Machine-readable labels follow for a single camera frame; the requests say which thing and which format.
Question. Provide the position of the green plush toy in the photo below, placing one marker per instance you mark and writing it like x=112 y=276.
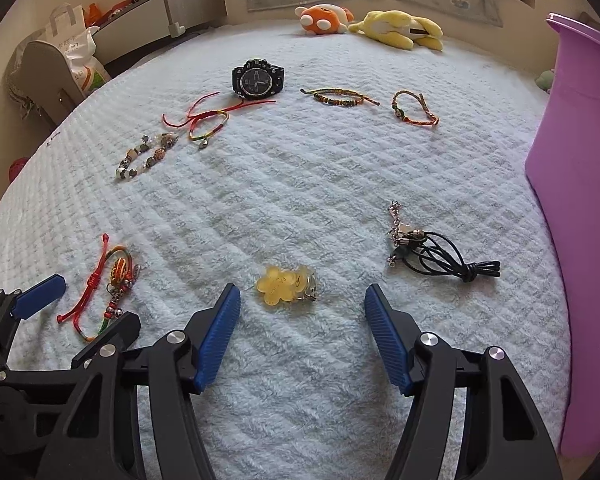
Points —
x=545 y=81

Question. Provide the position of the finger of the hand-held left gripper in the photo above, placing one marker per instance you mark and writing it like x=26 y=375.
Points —
x=40 y=296
x=122 y=327

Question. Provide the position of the grey chair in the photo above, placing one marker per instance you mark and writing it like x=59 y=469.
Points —
x=42 y=77

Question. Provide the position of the grey nightstand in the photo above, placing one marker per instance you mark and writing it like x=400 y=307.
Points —
x=145 y=25

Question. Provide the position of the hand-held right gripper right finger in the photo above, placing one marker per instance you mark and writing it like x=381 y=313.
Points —
x=386 y=340

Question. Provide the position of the orange white spotted plush toy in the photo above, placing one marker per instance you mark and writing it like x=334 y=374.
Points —
x=322 y=19

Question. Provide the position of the purple plastic bin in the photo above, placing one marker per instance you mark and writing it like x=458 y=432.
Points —
x=575 y=200

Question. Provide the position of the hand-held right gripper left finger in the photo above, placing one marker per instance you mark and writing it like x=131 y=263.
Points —
x=219 y=335

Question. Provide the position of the yellow plush toy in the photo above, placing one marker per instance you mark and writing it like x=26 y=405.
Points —
x=390 y=27

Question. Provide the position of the black digital wrist watch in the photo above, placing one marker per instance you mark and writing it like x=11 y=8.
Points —
x=252 y=80

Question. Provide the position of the white plastic bag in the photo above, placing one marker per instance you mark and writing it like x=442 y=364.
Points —
x=82 y=60

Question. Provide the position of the red ball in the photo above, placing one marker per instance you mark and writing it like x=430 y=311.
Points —
x=18 y=169

